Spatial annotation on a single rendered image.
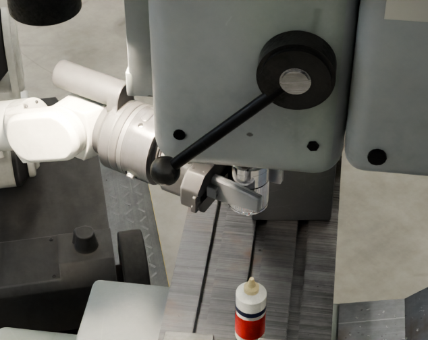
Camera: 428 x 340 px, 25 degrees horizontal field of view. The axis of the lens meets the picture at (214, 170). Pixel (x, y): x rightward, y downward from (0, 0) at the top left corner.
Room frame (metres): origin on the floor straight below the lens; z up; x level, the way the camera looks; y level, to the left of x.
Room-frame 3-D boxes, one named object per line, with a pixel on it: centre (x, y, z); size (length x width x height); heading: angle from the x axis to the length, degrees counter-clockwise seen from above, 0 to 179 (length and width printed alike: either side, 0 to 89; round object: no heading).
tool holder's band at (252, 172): (0.84, -0.04, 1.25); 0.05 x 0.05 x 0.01
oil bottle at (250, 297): (0.86, -0.05, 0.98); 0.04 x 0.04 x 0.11
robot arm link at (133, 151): (0.89, 0.04, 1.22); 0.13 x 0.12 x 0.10; 151
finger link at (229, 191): (0.81, -0.02, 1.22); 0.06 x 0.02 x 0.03; 61
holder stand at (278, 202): (1.19, -0.12, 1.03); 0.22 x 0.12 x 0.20; 0
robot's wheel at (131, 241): (1.36, 0.16, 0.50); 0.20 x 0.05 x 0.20; 10
